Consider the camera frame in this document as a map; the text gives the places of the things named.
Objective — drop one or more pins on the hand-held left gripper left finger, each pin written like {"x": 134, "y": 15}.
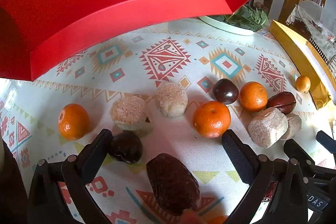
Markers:
{"x": 96, "y": 151}

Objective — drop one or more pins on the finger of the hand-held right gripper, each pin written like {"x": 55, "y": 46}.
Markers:
{"x": 326, "y": 140}
{"x": 298, "y": 150}

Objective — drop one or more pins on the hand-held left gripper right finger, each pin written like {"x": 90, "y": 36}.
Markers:
{"x": 236, "y": 153}

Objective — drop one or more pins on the dark plum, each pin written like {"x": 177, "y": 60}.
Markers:
{"x": 225, "y": 91}
{"x": 126, "y": 148}

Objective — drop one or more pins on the coconut cake block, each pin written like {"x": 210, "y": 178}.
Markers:
{"x": 266, "y": 127}

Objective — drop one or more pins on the large dark brown date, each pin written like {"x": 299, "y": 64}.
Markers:
{"x": 173, "y": 187}

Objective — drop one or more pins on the red jujube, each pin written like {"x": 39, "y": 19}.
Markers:
{"x": 281, "y": 102}

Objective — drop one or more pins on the small orange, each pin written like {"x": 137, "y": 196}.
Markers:
{"x": 303, "y": 83}

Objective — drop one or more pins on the coconut muffin centre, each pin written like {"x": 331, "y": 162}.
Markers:
{"x": 172, "y": 99}

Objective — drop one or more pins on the gold cardboard box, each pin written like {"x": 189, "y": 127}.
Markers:
{"x": 296, "y": 53}

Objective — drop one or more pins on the chair with white lace cover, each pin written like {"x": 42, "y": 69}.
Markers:
{"x": 309, "y": 16}

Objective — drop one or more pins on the white round plate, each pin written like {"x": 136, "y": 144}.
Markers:
{"x": 225, "y": 26}

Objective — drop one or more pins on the green leafy vegetables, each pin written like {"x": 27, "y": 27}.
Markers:
{"x": 244, "y": 16}

